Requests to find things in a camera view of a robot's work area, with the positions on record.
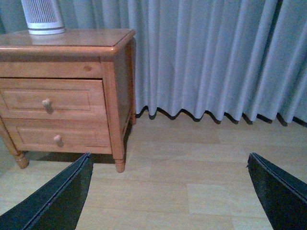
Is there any drawer wooden knob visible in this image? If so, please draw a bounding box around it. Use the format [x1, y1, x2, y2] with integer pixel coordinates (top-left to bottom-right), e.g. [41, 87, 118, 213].
[53, 135, 62, 146]
[42, 98, 53, 114]

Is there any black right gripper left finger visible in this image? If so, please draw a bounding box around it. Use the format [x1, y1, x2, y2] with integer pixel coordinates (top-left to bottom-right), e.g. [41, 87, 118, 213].
[0, 153, 93, 230]

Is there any white cylindrical air purifier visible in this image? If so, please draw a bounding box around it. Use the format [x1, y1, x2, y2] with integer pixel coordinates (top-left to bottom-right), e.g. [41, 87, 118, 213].
[21, 0, 65, 35]

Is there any lower drawer wooden knob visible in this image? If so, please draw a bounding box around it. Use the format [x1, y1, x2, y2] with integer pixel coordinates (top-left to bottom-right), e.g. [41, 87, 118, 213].
[53, 135, 62, 146]

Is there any grey pleated curtain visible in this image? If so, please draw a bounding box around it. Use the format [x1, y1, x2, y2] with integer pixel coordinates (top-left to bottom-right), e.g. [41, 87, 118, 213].
[58, 0, 307, 123]

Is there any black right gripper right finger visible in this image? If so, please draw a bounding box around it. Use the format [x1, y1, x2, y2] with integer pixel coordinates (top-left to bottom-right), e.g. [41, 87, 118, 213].
[247, 153, 307, 230]

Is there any wooden nightstand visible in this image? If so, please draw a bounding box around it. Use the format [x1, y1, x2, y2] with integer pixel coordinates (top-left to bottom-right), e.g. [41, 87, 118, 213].
[0, 29, 136, 173]

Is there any upper drawer wooden knob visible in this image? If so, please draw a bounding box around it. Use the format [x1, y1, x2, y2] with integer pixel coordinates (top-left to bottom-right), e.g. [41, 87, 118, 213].
[42, 98, 53, 114]

